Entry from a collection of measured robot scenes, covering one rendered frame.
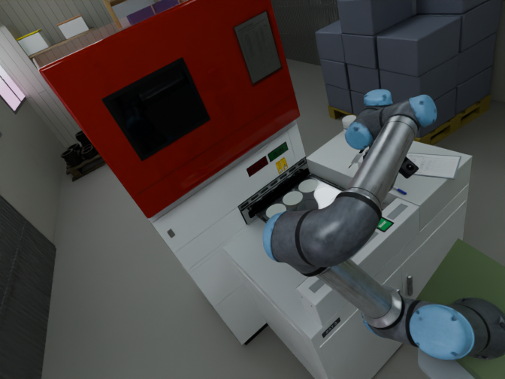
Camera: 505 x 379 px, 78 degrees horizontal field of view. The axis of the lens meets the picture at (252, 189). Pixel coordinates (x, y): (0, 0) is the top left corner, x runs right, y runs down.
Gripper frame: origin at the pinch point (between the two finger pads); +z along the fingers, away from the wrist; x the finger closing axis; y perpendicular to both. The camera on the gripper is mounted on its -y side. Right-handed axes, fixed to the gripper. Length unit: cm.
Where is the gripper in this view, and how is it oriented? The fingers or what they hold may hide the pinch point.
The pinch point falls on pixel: (391, 189)
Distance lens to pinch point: 118.6
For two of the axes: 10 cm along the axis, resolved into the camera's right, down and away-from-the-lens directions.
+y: -5.5, -3.6, 7.5
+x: -7.7, 5.6, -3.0
